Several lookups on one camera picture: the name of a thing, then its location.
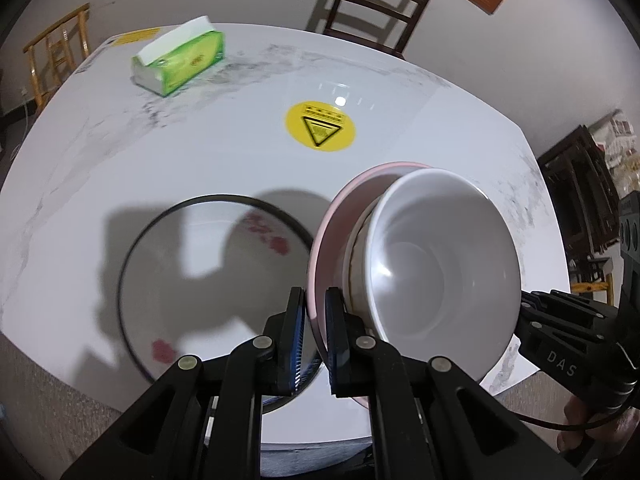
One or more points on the person's right hand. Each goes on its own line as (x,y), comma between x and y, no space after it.
(600,437)

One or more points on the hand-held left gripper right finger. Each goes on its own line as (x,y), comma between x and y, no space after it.
(332,345)

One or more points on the pile of plastic bags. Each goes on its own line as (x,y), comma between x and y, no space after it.
(622,150)

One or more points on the white plate with pink flowers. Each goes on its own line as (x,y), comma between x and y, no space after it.
(210,280)

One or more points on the dark wooden furniture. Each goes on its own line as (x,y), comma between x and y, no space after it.
(580,195)

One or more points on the round yellow warning sticker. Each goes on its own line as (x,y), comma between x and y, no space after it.
(320,127)

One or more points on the pink bowl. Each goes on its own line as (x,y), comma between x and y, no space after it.
(327,250)

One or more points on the green tissue box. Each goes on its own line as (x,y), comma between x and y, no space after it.
(185,60)

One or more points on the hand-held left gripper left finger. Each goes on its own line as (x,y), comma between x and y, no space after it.
(297,345)

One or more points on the bamboo stool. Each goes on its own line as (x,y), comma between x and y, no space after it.
(592,280)

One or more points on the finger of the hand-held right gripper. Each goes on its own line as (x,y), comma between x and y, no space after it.
(585,302)
(560,325)

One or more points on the cream bowl with rabbit print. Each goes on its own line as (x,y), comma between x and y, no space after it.
(356,260)

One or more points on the rectangular yellow sticker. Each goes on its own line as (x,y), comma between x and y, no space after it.
(135,36)

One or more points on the bamboo chair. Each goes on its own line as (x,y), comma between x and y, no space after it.
(55,55)

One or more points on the white bowl with dog print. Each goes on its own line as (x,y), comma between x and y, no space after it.
(440,285)

